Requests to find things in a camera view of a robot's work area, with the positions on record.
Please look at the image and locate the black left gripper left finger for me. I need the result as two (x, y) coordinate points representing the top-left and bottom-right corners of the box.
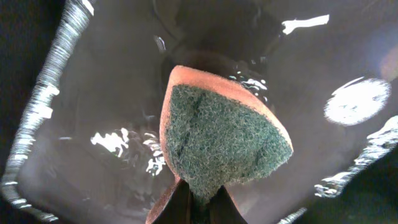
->
(151, 179), (192, 224)

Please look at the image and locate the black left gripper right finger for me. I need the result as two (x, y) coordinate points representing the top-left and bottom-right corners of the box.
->
(209, 186), (247, 224)

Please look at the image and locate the black plastic tray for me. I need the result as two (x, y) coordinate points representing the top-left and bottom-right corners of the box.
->
(1, 1), (397, 223)

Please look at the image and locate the orange green scrub sponge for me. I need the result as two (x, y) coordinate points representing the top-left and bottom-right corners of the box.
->
(159, 65), (294, 223)

